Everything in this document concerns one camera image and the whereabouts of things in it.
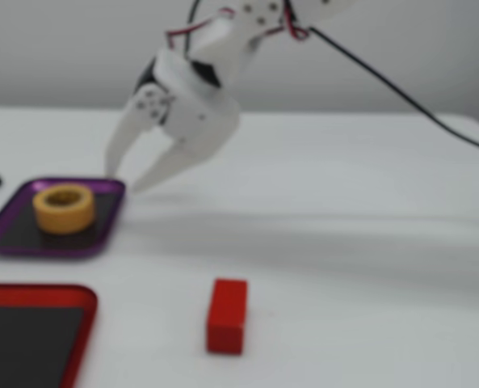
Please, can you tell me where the yellow masking tape roll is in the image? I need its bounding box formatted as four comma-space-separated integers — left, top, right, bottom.
32, 182, 97, 236

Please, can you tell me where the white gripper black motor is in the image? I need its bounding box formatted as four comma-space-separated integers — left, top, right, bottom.
104, 50, 241, 194

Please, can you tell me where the red metal tray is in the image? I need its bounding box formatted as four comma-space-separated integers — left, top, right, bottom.
0, 284, 99, 388

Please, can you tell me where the red studded block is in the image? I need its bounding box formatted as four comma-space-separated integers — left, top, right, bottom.
205, 277, 249, 356

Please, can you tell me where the black cable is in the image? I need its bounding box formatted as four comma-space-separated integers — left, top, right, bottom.
309, 26, 479, 157

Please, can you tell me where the red black white servo wire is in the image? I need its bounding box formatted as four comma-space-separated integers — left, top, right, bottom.
281, 0, 311, 41
165, 0, 232, 61

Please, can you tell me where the purple metal tray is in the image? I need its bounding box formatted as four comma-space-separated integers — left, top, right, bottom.
0, 176, 126, 259

